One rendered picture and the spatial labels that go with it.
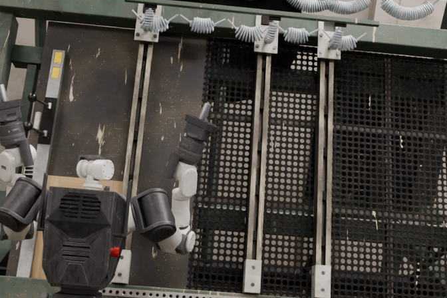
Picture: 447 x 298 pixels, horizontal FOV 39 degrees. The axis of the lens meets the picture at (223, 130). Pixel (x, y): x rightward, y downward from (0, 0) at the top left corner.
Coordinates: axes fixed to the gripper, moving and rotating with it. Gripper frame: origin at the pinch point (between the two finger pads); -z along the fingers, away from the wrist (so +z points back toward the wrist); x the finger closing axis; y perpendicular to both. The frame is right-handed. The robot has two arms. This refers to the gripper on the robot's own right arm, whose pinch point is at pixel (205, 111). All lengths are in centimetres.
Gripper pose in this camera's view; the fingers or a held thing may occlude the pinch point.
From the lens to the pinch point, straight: 225.4
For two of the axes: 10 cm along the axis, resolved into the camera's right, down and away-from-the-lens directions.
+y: 4.7, 0.7, 8.8
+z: -3.6, 9.3, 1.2
